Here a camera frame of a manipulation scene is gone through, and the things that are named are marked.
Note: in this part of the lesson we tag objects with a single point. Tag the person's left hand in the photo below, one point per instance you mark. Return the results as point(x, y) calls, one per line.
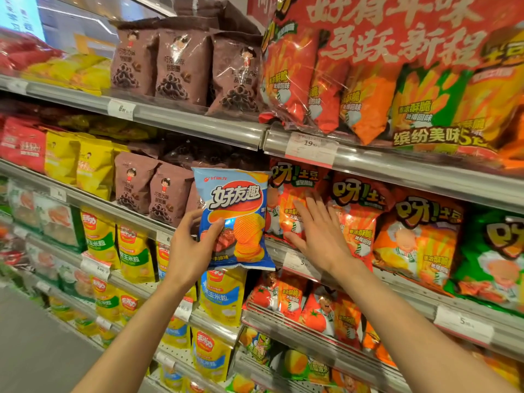
point(188, 253)

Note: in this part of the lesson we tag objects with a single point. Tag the person's right hand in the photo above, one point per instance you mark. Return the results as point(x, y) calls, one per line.
point(323, 241)

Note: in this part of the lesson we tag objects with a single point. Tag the brown snack bags group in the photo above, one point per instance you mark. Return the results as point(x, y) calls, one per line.
point(163, 192)

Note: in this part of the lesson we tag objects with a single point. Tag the blue potato chip bag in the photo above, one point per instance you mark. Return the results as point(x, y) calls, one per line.
point(241, 200)

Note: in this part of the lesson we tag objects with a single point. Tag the metal store shelving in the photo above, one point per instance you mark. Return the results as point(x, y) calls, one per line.
point(196, 124)

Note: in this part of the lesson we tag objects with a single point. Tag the large red multipack bag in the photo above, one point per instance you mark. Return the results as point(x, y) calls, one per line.
point(389, 77)

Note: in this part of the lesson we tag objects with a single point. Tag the red labelled snack package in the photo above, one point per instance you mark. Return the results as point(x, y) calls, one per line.
point(22, 145)

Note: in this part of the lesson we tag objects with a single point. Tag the person's right forearm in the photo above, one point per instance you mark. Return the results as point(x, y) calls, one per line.
point(417, 343)

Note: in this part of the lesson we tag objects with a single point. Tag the person's left forearm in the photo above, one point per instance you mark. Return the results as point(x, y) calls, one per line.
point(135, 347)

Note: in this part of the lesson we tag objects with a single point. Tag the white price tag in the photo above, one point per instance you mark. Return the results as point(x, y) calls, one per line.
point(121, 109)
point(311, 149)
point(464, 325)
point(296, 263)
point(17, 86)
point(58, 194)
point(103, 323)
point(164, 238)
point(95, 266)
point(183, 310)
point(165, 360)

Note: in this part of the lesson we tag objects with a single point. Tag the red white-lettered sign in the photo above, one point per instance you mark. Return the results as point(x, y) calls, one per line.
point(260, 8)

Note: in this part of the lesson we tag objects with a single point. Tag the bright display screen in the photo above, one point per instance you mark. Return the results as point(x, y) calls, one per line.
point(20, 14)

